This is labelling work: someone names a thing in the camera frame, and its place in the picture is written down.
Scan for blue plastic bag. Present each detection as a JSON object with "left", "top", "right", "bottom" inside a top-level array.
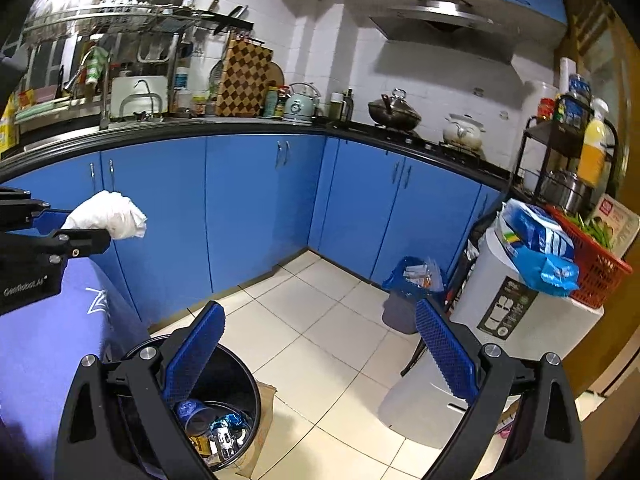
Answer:
[{"left": 500, "top": 199, "right": 581, "bottom": 297}]

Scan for white paper towel roll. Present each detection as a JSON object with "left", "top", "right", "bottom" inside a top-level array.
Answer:
[{"left": 557, "top": 57, "right": 576, "bottom": 96}]

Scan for yellow juice bottle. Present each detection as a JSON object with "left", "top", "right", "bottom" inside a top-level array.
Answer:
[{"left": 577, "top": 99, "right": 614, "bottom": 189}]

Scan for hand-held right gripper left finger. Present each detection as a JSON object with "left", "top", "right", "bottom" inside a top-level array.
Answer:
[{"left": 54, "top": 300, "right": 227, "bottom": 480}]

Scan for steel range hood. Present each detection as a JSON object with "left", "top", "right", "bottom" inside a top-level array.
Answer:
[{"left": 370, "top": 0, "right": 522, "bottom": 64}]

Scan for pale green kettle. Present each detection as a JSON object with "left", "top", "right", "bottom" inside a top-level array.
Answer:
[{"left": 282, "top": 82, "right": 321, "bottom": 125}]

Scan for white plastic tub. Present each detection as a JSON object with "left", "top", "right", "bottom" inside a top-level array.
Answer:
[{"left": 111, "top": 76, "right": 169, "bottom": 119}]

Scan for green white hanging cloth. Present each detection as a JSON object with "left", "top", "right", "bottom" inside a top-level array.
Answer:
[{"left": 82, "top": 46, "right": 110, "bottom": 87}]

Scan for torn blue white carton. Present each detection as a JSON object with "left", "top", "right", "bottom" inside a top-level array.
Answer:
[{"left": 212, "top": 412, "right": 253, "bottom": 434}]

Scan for black gas stove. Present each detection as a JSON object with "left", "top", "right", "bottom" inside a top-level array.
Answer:
[{"left": 375, "top": 127, "right": 497, "bottom": 167}]

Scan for blue lower kitchen cabinets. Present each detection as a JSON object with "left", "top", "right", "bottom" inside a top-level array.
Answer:
[{"left": 0, "top": 132, "right": 506, "bottom": 328}]

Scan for printed paper package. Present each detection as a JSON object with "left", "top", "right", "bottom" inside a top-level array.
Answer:
[{"left": 595, "top": 194, "right": 640, "bottom": 257}]

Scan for wooden door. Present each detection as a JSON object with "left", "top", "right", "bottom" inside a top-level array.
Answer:
[{"left": 565, "top": 0, "right": 640, "bottom": 396}]

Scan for steel pot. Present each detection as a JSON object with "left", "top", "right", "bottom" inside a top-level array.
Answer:
[{"left": 540, "top": 170, "right": 594, "bottom": 214}]

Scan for black round trash bin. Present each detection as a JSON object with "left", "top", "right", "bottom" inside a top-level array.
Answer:
[{"left": 102, "top": 335, "right": 263, "bottom": 473}]

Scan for steel dish rack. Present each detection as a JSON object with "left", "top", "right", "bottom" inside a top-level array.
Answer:
[{"left": 22, "top": 2, "right": 256, "bottom": 126}]

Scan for steel faucet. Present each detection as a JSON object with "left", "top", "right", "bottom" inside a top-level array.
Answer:
[{"left": 65, "top": 47, "right": 114, "bottom": 131}]

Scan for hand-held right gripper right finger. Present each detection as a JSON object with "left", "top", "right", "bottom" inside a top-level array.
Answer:
[{"left": 415, "top": 296, "right": 586, "bottom": 480}]

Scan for flat cardboard sheet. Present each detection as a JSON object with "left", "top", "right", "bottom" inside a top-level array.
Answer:
[{"left": 234, "top": 380, "right": 279, "bottom": 478}]

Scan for green vegetables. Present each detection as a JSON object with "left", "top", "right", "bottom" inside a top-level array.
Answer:
[{"left": 565, "top": 212, "right": 617, "bottom": 249}]

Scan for black kitchen countertop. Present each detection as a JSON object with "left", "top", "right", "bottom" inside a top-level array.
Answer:
[{"left": 0, "top": 115, "right": 512, "bottom": 189}]

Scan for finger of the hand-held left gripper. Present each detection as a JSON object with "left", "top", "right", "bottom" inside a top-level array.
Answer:
[
  {"left": 0, "top": 186, "right": 76, "bottom": 235},
  {"left": 49, "top": 228, "right": 112, "bottom": 260}
]

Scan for chequered wooden cutting board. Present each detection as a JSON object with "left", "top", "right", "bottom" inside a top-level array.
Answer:
[{"left": 215, "top": 37, "right": 275, "bottom": 118}]

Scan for white plastic bag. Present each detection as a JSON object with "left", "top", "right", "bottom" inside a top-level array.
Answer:
[{"left": 60, "top": 190, "right": 148, "bottom": 241}]

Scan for red plastic basket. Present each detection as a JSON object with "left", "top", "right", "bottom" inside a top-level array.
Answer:
[{"left": 545, "top": 204, "right": 633, "bottom": 309}]

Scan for black metal rack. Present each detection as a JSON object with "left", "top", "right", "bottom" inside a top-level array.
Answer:
[{"left": 514, "top": 92, "right": 621, "bottom": 211}]

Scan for dark glass bottles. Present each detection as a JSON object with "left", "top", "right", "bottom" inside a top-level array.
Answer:
[{"left": 330, "top": 88, "right": 355, "bottom": 123}]

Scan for grey bin with blue liner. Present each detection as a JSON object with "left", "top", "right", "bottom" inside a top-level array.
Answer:
[{"left": 382, "top": 256, "right": 446, "bottom": 335}]

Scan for white appliance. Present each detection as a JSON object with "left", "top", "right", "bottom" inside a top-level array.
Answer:
[{"left": 377, "top": 210, "right": 606, "bottom": 451}]

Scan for dark wok with lid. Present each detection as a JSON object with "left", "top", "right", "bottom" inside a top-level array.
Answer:
[{"left": 368, "top": 88, "right": 422, "bottom": 130}]

